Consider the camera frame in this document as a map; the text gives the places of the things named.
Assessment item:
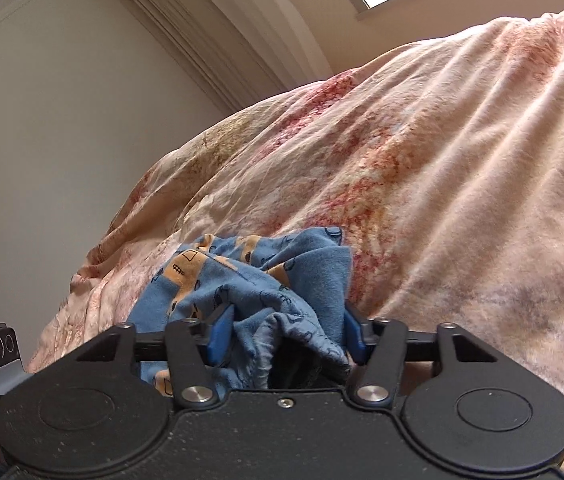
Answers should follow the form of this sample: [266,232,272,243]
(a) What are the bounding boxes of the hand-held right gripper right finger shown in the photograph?
[343,302,501,407]

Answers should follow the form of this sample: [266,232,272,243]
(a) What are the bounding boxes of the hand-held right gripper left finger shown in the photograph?
[75,305,236,407]

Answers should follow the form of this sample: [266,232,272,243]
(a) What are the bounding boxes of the blue pants with orange print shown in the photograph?
[127,226,356,397]

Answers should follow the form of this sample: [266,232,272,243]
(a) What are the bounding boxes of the pink floral blanket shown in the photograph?
[27,7,564,480]

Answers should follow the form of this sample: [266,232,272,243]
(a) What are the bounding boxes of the beige pleated curtain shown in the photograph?
[91,0,335,112]

